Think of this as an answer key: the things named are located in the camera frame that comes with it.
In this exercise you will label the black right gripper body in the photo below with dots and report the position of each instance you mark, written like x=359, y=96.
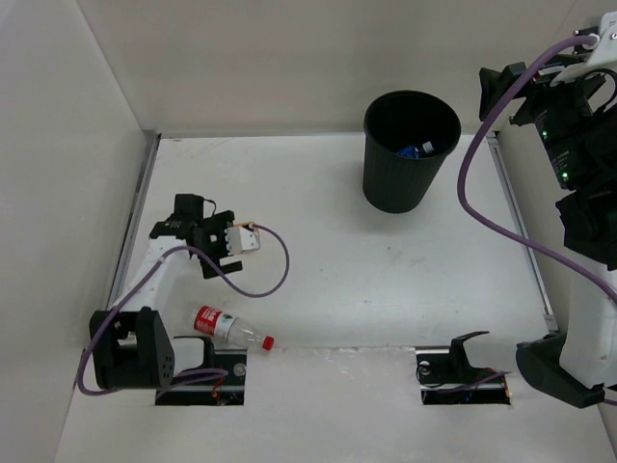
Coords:
x=563, y=114

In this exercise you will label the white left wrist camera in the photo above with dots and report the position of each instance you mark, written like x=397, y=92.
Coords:
x=242, y=240

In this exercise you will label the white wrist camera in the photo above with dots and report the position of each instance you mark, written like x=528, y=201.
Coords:
x=242, y=240
x=602, y=54

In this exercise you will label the blue label clear bottle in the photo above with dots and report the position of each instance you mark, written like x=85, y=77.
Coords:
x=415, y=152

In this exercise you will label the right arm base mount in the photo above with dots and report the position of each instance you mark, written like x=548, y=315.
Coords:
x=446, y=377

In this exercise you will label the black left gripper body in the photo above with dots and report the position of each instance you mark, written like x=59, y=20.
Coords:
x=212, y=246

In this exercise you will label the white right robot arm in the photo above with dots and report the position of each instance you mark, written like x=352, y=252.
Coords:
x=579, y=366

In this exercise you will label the black ribbed plastic bin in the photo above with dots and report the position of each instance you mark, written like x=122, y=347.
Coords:
x=393, y=121

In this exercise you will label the red label clear bottle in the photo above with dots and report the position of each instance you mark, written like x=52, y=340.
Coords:
x=231, y=329

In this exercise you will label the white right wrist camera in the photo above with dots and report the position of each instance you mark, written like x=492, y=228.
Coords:
x=602, y=54

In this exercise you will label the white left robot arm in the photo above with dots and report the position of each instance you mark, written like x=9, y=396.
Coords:
x=130, y=344

